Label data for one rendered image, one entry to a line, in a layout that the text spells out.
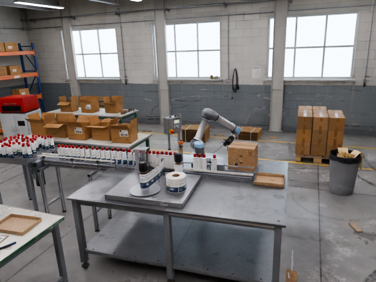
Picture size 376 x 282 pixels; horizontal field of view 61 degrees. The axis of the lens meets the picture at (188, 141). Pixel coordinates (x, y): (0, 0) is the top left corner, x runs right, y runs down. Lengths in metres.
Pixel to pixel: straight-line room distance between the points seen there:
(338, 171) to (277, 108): 3.78
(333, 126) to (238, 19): 3.82
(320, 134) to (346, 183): 1.46
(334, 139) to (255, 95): 2.94
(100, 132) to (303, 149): 3.78
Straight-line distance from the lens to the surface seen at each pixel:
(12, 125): 8.65
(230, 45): 8.69
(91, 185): 3.62
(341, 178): 5.23
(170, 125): 3.55
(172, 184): 3.07
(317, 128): 6.40
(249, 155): 3.61
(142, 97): 9.81
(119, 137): 5.19
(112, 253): 3.54
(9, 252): 2.87
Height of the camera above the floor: 2.24
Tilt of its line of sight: 17 degrees down
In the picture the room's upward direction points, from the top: 2 degrees counter-clockwise
